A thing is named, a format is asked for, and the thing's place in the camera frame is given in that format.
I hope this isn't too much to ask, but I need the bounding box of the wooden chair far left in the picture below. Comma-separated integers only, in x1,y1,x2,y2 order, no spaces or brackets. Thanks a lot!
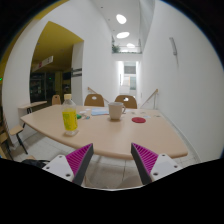
0,125,27,158

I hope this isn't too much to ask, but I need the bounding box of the small wooden chair background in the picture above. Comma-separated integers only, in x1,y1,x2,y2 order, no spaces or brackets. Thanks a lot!
52,95,61,105

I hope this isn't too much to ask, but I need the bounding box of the white ceramic mug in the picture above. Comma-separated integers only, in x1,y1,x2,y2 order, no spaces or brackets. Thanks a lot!
108,102,126,120

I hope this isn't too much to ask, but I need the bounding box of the wooden chair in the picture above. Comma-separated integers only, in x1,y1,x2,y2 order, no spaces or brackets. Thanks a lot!
84,94,104,107
0,125,27,158
115,95,137,109

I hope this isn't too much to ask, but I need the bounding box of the wooden chair left back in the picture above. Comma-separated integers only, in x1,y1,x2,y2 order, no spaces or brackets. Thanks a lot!
84,94,104,107

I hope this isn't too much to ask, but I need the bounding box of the plastic bottle yellow label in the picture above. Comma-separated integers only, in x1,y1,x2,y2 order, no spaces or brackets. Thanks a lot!
62,94,78,136

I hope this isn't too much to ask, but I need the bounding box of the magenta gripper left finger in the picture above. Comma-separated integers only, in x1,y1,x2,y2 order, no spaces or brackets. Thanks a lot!
42,142,95,187

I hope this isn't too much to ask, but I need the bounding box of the wooden handrail right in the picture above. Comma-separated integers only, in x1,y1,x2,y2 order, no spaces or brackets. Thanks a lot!
140,89,159,109

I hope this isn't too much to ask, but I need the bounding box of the wooden chair right back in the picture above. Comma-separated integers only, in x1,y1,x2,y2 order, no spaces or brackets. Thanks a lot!
115,95,137,109

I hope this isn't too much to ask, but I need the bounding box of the wooden side counter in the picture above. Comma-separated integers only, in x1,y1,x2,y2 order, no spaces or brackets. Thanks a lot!
18,101,47,114

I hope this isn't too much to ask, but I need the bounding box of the light wooden table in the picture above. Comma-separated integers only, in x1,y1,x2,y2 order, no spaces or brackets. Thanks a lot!
21,105,188,160

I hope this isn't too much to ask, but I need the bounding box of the red round coaster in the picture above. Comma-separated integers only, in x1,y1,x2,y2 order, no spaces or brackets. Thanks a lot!
132,117,146,123

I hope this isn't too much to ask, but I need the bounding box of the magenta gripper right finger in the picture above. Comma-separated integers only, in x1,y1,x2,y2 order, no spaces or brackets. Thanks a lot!
130,142,184,186

